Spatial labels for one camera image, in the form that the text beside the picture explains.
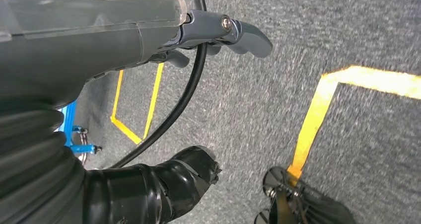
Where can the blue metal shelf rack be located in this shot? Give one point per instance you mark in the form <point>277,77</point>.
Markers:
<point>69,123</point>

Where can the yellow floor tape square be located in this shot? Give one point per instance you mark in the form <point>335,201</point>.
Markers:
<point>314,117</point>
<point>126,130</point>

